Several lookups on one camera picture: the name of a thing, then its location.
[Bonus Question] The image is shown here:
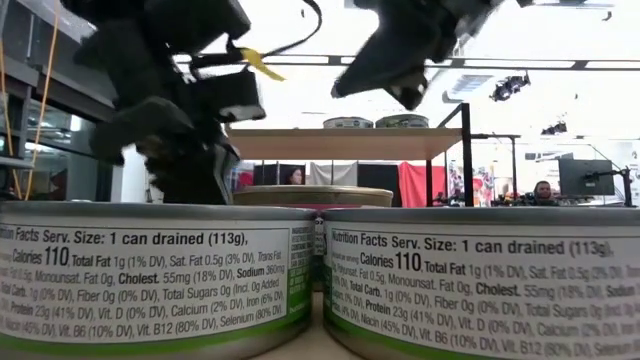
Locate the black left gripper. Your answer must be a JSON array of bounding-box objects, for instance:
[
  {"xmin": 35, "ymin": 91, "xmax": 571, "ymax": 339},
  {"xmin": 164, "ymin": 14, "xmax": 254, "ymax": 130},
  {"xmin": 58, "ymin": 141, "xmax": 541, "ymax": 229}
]
[{"xmin": 74, "ymin": 22, "xmax": 241, "ymax": 206}]

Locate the long ceiling light bar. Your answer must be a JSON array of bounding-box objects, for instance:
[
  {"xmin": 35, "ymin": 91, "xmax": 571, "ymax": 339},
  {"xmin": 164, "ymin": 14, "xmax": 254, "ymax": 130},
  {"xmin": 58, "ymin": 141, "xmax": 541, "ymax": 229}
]
[{"xmin": 172, "ymin": 52, "xmax": 640, "ymax": 71}]

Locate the black background stand frame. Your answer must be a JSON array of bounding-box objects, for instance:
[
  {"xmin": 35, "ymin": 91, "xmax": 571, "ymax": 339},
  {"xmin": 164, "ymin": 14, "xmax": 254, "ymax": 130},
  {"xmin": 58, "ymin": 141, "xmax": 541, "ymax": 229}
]
[{"xmin": 470, "ymin": 132, "xmax": 640, "ymax": 207}]

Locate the white hanging cloth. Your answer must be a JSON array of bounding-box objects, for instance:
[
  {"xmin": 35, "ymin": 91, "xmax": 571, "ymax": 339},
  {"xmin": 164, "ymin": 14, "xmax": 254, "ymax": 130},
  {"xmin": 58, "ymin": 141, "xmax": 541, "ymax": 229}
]
[{"xmin": 308, "ymin": 160, "xmax": 359, "ymax": 187}]

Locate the wooden shelf black metal frame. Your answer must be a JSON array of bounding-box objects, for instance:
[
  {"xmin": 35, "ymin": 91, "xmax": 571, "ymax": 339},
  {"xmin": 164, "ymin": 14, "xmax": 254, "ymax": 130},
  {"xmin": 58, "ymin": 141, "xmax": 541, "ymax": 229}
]
[{"xmin": 223, "ymin": 102, "xmax": 475, "ymax": 209}]

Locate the black ceiling rail fixture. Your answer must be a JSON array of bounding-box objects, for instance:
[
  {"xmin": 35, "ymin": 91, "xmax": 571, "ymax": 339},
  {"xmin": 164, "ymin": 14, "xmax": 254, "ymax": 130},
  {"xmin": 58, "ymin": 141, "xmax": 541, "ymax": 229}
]
[{"xmin": 529, "ymin": 1, "xmax": 616, "ymax": 22}]

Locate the yellow cable tag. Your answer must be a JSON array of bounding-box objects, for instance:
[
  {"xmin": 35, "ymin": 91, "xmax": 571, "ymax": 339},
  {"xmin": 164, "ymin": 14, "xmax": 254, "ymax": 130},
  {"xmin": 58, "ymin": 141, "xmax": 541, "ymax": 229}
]
[{"xmin": 239, "ymin": 47, "xmax": 287, "ymax": 82}]

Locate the orange hanging cloth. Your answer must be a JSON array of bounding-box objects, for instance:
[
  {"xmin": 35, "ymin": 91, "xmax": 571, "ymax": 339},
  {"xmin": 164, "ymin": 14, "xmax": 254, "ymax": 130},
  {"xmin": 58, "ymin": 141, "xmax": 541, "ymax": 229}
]
[{"xmin": 398, "ymin": 160, "xmax": 447, "ymax": 208}]

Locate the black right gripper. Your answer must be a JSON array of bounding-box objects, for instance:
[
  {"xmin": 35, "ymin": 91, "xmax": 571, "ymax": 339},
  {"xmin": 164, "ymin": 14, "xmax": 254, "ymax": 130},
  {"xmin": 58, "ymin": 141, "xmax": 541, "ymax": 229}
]
[{"xmin": 330, "ymin": 0, "xmax": 506, "ymax": 111}]

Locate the black computer monitor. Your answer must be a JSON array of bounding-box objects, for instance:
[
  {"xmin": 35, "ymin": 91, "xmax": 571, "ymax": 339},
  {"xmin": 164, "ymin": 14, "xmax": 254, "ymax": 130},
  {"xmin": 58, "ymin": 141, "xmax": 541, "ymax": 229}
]
[{"xmin": 558, "ymin": 158, "xmax": 616, "ymax": 198}]

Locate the blue pink label can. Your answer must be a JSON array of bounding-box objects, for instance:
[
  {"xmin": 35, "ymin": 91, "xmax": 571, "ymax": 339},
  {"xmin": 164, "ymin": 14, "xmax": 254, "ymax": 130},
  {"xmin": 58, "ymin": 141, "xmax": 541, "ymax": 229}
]
[{"xmin": 232, "ymin": 184, "xmax": 395, "ymax": 210}]

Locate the colourful printed tapestry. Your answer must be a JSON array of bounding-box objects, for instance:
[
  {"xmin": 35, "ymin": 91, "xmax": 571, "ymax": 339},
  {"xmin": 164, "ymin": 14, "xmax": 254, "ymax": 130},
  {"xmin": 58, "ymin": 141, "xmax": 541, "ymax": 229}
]
[{"xmin": 446, "ymin": 162, "xmax": 496, "ymax": 207}]

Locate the tuna can white green label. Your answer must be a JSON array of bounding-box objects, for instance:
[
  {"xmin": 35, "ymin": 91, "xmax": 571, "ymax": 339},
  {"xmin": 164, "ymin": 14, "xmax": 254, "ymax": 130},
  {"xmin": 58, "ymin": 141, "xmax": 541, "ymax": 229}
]
[
  {"xmin": 322, "ymin": 116, "xmax": 375, "ymax": 130},
  {"xmin": 0, "ymin": 201, "xmax": 317, "ymax": 360},
  {"xmin": 322, "ymin": 207, "xmax": 640, "ymax": 360}
]

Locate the yellow cable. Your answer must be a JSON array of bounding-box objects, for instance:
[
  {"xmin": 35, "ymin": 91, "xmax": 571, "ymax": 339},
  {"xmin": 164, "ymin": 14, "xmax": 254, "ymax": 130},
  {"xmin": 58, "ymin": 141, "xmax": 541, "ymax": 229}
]
[{"xmin": 0, "ymin": 14, "xmax": 60, "ymax": 201}]

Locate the black ceiling spotlight cluster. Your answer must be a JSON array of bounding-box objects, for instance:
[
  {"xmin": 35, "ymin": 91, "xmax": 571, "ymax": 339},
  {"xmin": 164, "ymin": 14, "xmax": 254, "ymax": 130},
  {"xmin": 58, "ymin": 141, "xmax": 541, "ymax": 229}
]
[{"xmin": 489, "ymin": 73, "xmax": 532, "ymax": 104}]

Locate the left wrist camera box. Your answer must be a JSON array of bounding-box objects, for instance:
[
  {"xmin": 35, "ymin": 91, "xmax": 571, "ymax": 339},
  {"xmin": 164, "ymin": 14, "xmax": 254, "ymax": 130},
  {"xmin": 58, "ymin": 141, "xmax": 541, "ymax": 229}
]
[{"xmin": 191, "ymin": 68, "xmax": 267, "ymax": 124}]

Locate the silver ventilation duct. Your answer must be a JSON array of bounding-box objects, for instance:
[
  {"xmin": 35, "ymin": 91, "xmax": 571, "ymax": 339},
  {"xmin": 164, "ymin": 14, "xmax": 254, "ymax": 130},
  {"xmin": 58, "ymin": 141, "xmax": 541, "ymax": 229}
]
[{"xmin": 442, "ymin": 73, "xmax": 496, "ymax": 105}]

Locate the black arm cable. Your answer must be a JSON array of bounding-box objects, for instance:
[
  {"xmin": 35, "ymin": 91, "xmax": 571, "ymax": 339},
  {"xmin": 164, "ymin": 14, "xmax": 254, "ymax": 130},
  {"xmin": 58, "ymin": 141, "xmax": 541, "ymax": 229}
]
[{"xmin": 259, "ymin": 0, "xmax": 324, "ymax": 59}]

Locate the black partition panel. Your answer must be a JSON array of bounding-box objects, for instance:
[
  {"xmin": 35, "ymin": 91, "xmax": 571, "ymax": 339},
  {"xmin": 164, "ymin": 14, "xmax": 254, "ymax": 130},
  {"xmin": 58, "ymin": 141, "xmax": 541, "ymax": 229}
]
[
  {"xmin": 252, "ymin": 163, "xmax": 307, "ymax": 187},
  {"xmin": 356, "ymin": 162, "xmax": 401, "ymax": 208}
]

